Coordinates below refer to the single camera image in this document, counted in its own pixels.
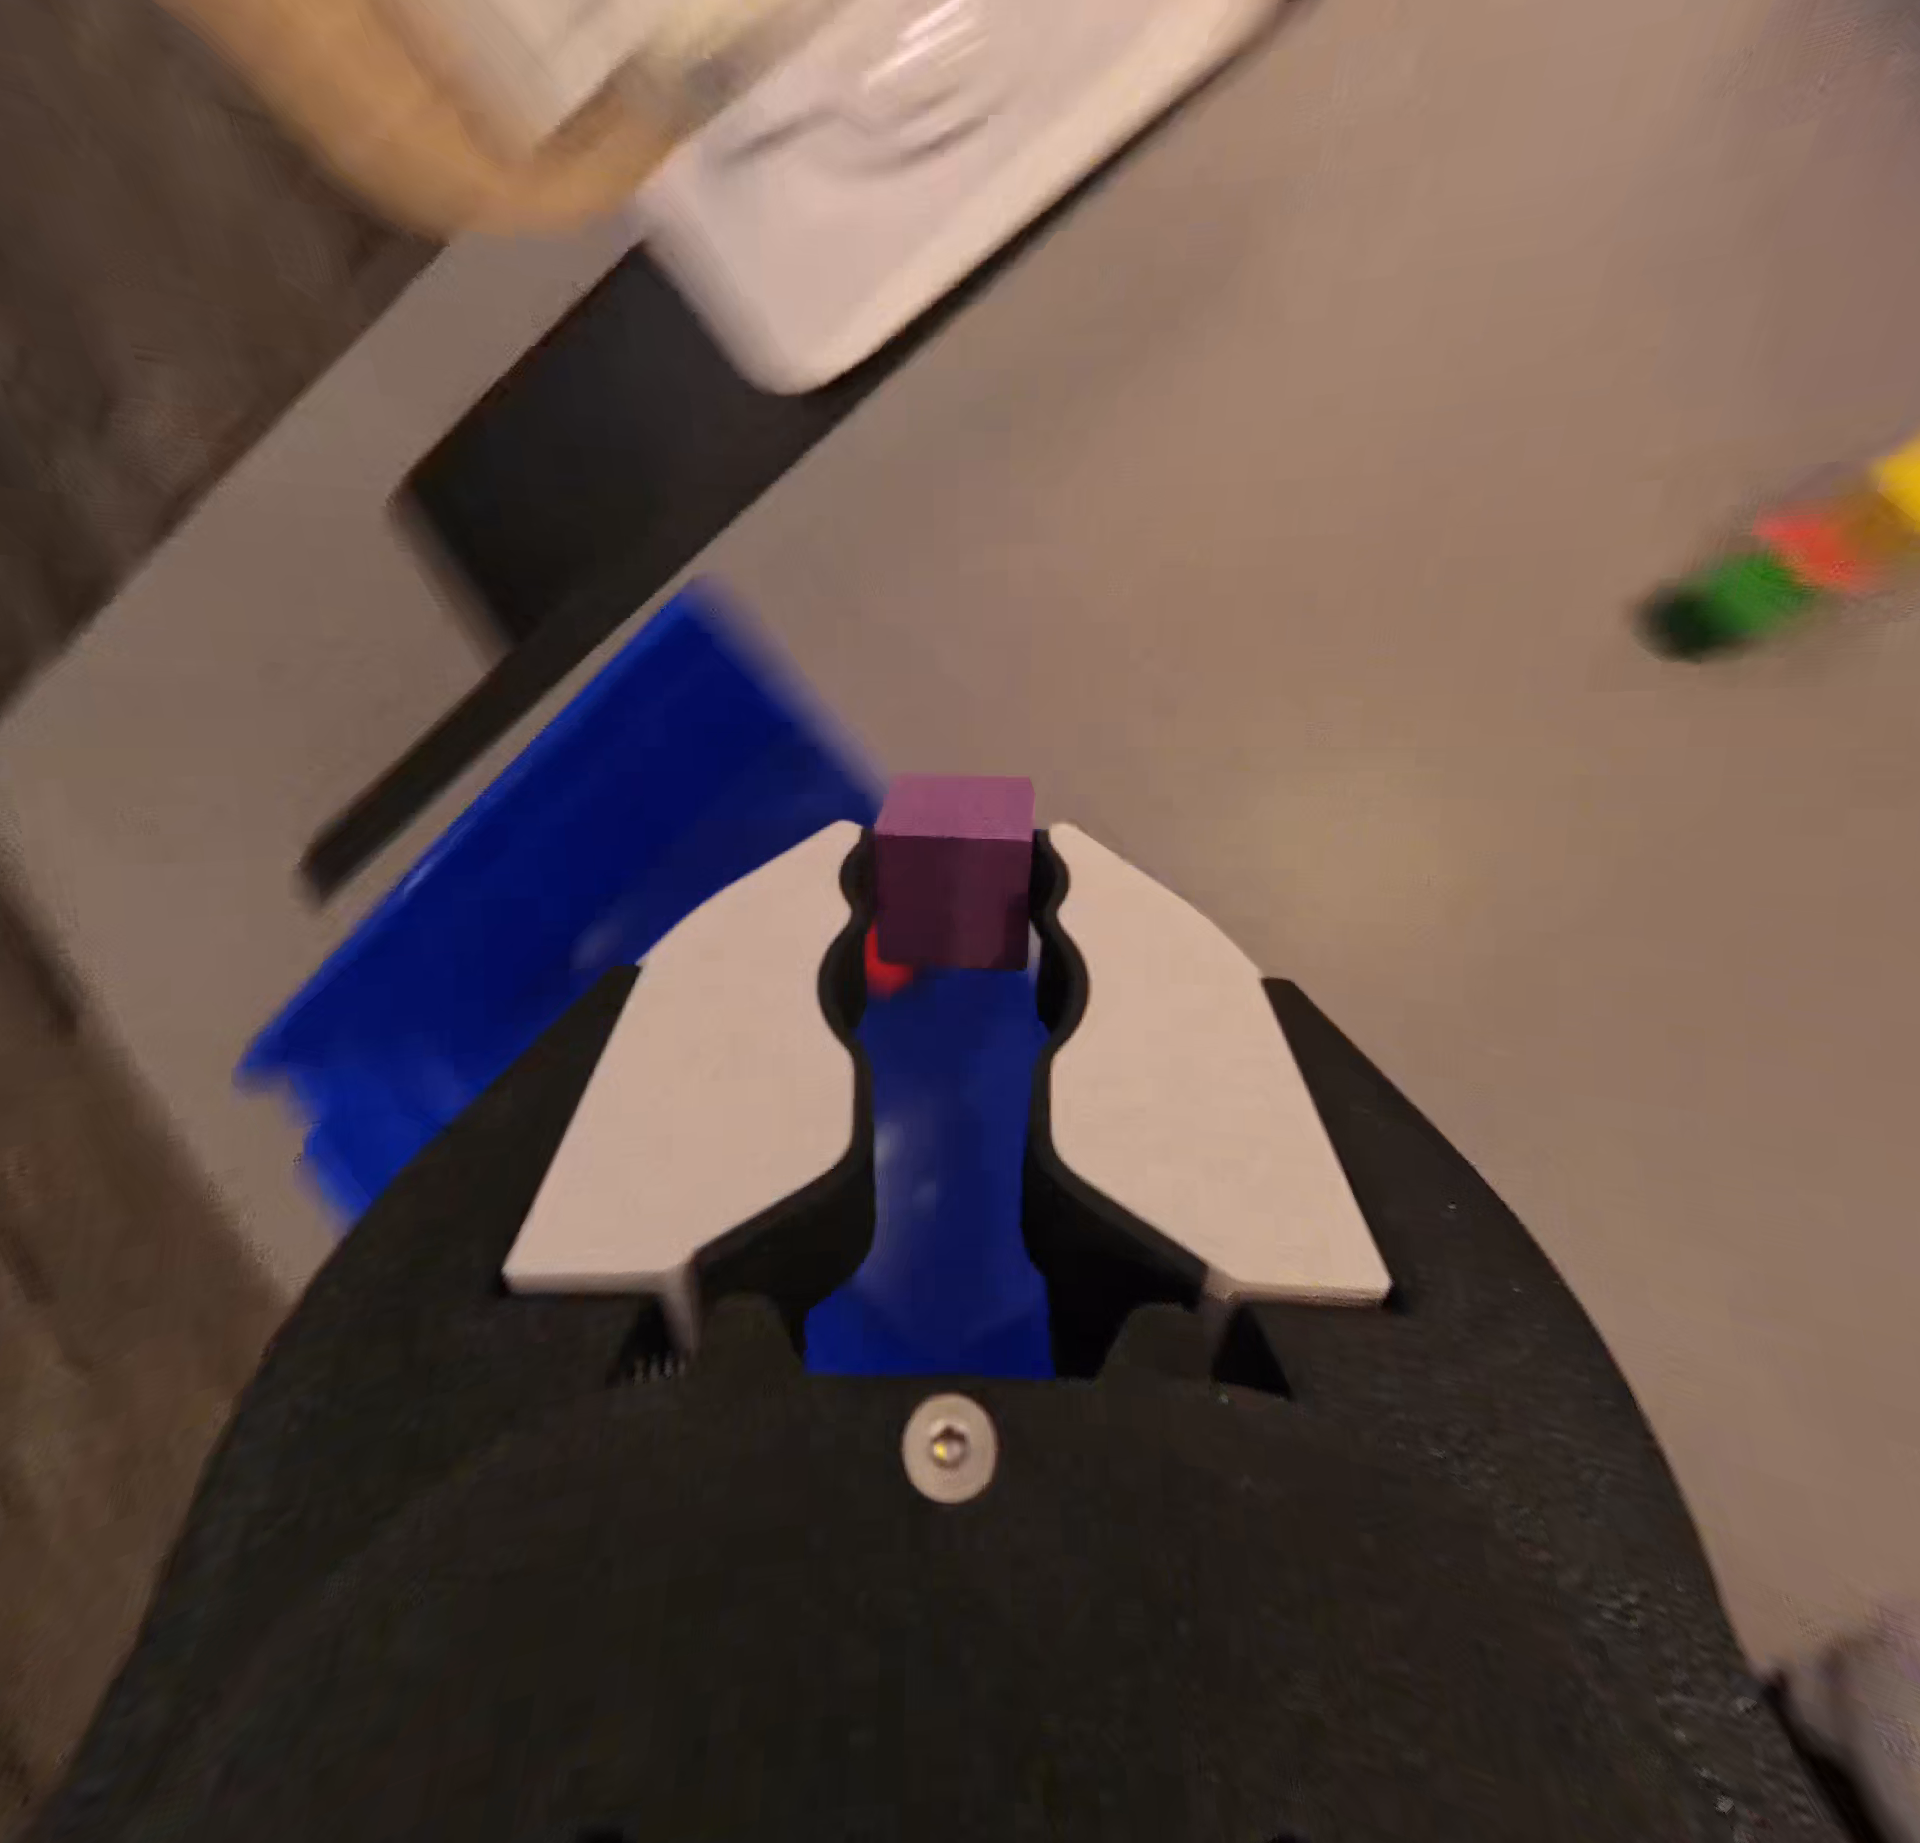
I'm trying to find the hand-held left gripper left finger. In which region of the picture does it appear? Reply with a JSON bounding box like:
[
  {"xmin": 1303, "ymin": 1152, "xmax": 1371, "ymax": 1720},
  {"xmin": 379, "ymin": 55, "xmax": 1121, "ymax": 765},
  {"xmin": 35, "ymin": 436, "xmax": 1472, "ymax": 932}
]
[{"xmin": 502, "ymin": 823, "xmax": 876, "ymax": 1351}]

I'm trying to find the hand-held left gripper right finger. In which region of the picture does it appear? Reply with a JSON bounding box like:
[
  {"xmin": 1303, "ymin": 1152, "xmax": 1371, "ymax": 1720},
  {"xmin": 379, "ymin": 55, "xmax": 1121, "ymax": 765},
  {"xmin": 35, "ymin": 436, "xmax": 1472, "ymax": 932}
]
[{"xmin": 1026, "ymin": 822, "xmax": 1398, "ymax": 1351}]

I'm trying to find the blue plastic bin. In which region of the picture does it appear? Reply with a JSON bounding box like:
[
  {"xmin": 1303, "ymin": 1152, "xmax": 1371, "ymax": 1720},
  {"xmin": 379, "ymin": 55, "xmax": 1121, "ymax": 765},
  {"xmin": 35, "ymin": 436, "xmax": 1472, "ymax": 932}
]
[{"xmin": 238, "ymin": 583, "xmax": 1059, "ymax": 1381}]

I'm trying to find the purple wooden cube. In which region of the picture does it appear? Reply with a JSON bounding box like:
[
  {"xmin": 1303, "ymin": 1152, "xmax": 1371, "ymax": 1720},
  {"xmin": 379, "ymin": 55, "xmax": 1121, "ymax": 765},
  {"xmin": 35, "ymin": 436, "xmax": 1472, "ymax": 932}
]
[{"xmin": 873, "ymin": 777, "xmax": 1040, "ymax": 972}]

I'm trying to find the green wooden cube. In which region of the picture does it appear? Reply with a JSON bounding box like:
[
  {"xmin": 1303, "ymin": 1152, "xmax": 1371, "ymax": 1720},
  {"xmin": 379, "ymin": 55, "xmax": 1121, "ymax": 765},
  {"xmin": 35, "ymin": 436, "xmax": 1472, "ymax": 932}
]
[{"xmin": 1641, "ymin": 554, "xmax": 1825, "ymax": 662}]

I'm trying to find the orange wooden cube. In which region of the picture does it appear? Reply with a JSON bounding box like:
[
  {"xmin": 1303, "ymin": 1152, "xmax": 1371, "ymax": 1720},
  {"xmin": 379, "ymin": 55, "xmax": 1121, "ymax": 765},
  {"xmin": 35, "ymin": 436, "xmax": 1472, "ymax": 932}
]
[{"xmin": 1755, "ymin": 500, "xmax": 1892, "ymax": 591}]

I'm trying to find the person's light clothing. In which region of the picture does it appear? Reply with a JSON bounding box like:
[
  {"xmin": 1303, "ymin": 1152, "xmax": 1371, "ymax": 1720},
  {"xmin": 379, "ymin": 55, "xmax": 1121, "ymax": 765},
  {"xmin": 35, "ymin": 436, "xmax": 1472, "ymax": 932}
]
[{"xmin": 1771, "ymin": 1619, "xmax": 1920, "ymax": 1843}]

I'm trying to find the wooden display board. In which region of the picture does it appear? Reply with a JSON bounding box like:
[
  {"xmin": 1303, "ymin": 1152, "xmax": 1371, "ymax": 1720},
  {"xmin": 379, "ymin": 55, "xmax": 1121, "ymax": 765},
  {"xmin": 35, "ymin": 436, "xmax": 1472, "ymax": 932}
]
[{"xmin": 91, "ymin": 0, "xmax": 722, "ymax": 232}]

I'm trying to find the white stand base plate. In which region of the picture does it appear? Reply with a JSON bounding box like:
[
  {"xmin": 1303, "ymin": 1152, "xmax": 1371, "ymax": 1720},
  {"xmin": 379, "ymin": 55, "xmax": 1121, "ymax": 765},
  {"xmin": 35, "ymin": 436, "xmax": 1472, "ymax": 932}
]
[{"xmin": 637, "ymin": 0, "xmax": 1300, "ymax": 392}]

